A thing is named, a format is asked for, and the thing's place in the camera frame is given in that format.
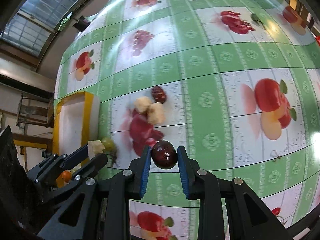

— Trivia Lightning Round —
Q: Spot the banana slice right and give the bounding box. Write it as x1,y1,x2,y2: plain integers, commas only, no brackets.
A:
87,140,105,159

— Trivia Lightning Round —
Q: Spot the small orange tomato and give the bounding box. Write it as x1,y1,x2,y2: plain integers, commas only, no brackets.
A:
61,170,72,183

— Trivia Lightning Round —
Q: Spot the green fruit-print tablecloth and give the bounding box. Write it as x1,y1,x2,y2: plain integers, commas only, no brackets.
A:
54,0,319,227

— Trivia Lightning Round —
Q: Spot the black box on table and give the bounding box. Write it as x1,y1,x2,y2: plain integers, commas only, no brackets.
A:
73,16,91,32

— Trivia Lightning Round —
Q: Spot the white foam tray yellow rim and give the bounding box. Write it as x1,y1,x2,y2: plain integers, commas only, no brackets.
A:
53,91,100,155

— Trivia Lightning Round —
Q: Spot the wrinkled red jujube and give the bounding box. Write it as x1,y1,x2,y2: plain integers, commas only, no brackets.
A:
151,86,167,103

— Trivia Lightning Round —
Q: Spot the green cloth on windowsill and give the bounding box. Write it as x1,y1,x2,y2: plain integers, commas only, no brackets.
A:
58,12,73,31

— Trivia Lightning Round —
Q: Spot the dark wooden chair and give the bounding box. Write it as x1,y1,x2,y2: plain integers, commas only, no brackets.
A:
16,93,54,128

